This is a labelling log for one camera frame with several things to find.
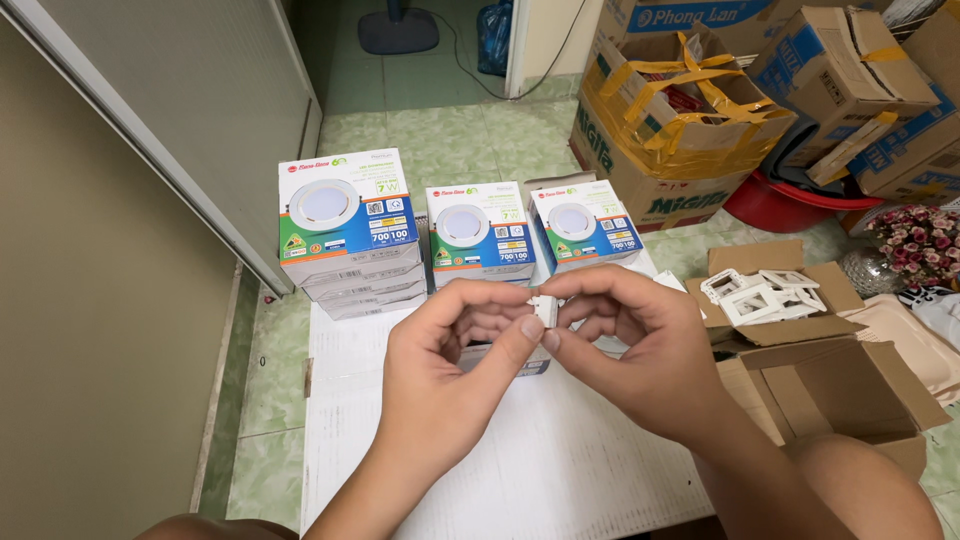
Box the clear glass vase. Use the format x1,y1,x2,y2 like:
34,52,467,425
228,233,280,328
839,246,910,299

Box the red plastic basin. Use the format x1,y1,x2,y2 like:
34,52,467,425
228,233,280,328
723,168,888,234

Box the small open brown carton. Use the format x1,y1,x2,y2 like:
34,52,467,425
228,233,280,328
684,239,867,348

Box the white and black cloth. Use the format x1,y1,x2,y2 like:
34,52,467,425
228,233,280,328
895,284,960,354

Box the blue plastic bag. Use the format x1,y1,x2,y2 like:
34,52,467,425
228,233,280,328
476,0,516,78

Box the grey sliding door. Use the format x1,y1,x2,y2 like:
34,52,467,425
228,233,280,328
0,0,324,298

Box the small white plastic switch module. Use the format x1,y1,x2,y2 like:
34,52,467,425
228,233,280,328
528,294,561,330

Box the white cardboard sheet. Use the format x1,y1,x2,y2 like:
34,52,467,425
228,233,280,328
300,247,715,538

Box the small downlight box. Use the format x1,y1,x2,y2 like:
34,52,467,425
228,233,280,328
456,341,553,378
425,181,538,291
528,178,645,276

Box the person's knee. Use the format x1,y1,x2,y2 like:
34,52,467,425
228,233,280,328
133,513,303,540
783,433,948,540

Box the black power cable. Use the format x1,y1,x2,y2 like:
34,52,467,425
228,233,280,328
437,0,588,103

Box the pink artificial flower bouquet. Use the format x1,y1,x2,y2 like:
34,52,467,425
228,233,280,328
864,203,960,291

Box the person's right knee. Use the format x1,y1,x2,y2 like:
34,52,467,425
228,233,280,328
783,433,948,540

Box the large downlight box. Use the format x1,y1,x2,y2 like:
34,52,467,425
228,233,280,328
317,280,427,313
327,293,429,323
302,262,426,303
278,148,423,288

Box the beige plastic tray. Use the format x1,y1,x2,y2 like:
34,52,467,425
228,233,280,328
840,293,960,407

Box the person's right hand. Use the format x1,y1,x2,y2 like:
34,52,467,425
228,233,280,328
538,264,732,453

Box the heap of brown cartons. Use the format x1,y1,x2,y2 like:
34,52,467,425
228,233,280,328
596,0,960,205

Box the pile of white switch frames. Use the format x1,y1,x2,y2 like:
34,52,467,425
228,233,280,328
700,268,828,328

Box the dark fan base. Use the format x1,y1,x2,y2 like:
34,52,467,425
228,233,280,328
357,0,441,56

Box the carton with yellow tape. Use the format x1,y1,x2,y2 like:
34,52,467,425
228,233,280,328
568,28,798,234

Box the person's left knee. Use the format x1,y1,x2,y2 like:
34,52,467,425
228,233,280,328
133,513,303,540

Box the person's left hand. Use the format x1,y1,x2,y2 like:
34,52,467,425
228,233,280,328
382,279,549,470

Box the empty open brown carton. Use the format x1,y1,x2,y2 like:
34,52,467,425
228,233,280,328
714,336,954,483

